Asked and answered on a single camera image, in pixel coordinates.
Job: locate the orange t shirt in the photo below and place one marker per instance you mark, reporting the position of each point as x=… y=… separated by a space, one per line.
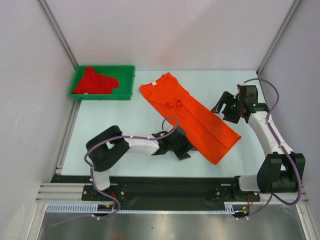
x=212 y=137

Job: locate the right aluminium corner post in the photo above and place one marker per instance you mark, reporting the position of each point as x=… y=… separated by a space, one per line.
x=279 y=34

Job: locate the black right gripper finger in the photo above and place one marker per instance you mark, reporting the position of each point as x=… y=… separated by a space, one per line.
x=217 y=108
x=227 y=97

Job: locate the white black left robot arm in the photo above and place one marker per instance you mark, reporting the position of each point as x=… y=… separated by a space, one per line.
x=108 y=147

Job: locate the green plastic tray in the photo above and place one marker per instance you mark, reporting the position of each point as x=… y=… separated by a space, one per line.
x=123 y=73

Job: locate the red t shirt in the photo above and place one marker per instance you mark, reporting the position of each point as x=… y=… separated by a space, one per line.
x=95 y=83

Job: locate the left aluminium corner post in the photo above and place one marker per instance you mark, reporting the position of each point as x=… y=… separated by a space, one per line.
x=46 y=10

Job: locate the aluminium front frame rail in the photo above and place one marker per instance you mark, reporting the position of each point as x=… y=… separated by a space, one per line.
x=72 y=193

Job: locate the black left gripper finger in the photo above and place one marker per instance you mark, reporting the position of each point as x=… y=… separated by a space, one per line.
x=182 y=154
x=191 y=147

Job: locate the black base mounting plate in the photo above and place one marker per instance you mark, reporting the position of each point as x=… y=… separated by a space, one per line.
x=174 y=192

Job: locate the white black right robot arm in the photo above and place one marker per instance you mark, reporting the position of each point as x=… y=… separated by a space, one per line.
x=281 y=172

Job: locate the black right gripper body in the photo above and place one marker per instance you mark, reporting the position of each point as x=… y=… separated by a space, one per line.
x=231 y=110

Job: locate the grey slotted cable duct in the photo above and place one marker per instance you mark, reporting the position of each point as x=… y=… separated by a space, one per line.
x=106 y=208

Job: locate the aluminium corner post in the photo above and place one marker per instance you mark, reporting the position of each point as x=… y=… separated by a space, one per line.
x=279 y=34
x=46 y=10

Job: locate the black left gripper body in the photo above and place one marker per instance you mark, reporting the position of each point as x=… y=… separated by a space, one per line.
x=182 y=144

